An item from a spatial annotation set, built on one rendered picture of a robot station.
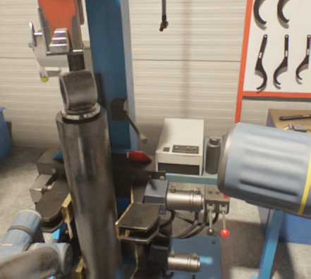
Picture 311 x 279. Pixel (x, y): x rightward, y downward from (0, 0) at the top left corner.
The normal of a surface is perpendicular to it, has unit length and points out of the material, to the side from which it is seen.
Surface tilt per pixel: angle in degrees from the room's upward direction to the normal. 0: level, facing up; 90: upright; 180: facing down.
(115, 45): 90
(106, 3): 90
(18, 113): 90
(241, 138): 25
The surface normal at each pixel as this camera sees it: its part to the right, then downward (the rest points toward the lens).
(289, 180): -0.40, 0.11
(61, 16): 0.18, 0.43
